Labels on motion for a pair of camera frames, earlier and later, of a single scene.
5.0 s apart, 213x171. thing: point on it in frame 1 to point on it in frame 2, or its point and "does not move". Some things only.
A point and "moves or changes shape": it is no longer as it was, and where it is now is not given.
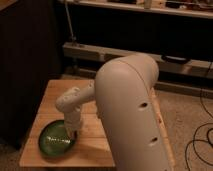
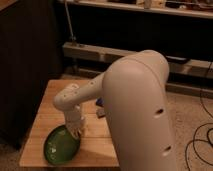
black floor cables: [197, 130] does not move
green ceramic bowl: [54, 139] moves or changes shape
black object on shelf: [175, 59] does not move
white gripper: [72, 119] does not move
